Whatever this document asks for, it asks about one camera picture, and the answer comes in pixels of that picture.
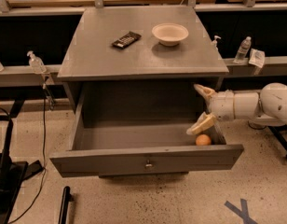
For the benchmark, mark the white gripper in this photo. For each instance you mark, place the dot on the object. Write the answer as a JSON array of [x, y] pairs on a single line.
[[222, 104]]

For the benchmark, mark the orange fruit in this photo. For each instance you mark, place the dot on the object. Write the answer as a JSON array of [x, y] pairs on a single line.
[[203, 140]]

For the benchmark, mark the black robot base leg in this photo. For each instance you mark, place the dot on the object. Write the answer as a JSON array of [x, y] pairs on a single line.
[[277, 132]]

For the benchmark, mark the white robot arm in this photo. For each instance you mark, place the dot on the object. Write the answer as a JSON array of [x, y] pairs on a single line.
[[265, 107]]

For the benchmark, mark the metal drawer knob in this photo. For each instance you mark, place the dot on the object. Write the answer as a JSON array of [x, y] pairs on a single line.
[[148, 166]]

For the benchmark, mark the grey open top drawer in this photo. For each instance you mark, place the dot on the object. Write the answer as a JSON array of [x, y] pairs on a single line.
[[116, 131]]

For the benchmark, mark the clear water bottle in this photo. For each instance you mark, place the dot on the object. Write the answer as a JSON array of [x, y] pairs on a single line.
[[243, 50]]

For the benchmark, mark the small pump bottle right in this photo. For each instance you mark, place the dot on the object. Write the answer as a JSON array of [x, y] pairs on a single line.
[[215, 41]]

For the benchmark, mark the white wipes packet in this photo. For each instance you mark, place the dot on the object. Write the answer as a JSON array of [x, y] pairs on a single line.
[[257, 58]]

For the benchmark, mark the white paper bowl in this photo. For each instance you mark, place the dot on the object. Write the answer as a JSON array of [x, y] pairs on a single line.
[[170, 34]]

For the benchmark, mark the grey cabinet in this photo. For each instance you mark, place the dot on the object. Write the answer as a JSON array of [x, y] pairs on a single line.
[[91, 55]]

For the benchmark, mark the black snack bag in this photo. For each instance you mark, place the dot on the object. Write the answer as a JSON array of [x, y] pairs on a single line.
[[126, 40]]

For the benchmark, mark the blue tape cross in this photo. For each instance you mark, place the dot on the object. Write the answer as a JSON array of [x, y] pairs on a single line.
[[242, 212]]

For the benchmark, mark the clear sanitizer pump bottle left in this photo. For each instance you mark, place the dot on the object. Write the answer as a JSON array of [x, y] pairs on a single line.
[[36, 63]]

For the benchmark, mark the black monitor stand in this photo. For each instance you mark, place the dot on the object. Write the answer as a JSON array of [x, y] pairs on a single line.
[[12, 174]]

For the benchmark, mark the black bar handle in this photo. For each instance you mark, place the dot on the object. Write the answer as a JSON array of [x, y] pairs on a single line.
[[65, 199]]

